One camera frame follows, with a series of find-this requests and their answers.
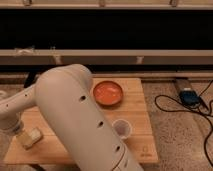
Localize orange bowl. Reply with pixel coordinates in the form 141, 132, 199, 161
93, 80, 123, 106

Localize black power cable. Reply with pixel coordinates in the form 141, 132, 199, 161
154, 79, 213, 168

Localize grey metal rail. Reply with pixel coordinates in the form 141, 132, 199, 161
0, 49, 213, 65

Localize blue power adapter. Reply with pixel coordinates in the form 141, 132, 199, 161
179, 89, 199, 106

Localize white sponge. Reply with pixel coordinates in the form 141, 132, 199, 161
20, 128, 43, 150

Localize wooden table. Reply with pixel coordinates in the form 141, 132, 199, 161
4, 78, 158, 167

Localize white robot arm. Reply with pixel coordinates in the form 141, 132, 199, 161
0, 64, 144, 171

